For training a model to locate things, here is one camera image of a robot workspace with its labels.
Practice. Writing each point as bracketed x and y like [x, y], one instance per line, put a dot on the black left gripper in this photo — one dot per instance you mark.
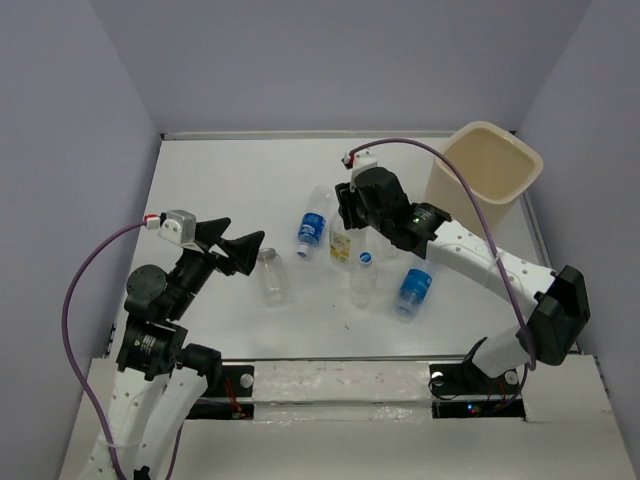
[242, 250]

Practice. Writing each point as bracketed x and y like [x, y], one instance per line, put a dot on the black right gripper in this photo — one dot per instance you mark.
[347, 207]

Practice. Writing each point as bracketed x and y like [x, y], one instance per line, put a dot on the clear jar metal lid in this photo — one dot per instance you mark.
[272, 277]

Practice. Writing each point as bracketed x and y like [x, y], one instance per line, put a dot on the blue label bottle white cap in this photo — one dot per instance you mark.
[313, 221]

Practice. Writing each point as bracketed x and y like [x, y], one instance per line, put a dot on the clear bottle blue-white cap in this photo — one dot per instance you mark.
[362, 279]

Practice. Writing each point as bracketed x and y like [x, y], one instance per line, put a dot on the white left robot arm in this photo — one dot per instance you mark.
[159, 377]

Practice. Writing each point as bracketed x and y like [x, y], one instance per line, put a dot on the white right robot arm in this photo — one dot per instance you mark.
[554, 306]

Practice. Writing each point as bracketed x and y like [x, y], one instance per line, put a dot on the beige plastic bin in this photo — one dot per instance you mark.
[498, 168]

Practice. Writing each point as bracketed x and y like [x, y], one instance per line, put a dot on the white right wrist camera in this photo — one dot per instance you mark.
[357, 163]

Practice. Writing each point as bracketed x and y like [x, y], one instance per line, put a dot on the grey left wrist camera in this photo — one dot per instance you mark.
[178, 228]

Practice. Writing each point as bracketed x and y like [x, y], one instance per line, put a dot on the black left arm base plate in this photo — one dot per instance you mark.
[231, 399]

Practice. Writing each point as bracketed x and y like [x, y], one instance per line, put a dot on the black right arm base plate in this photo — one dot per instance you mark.
[456, 397]

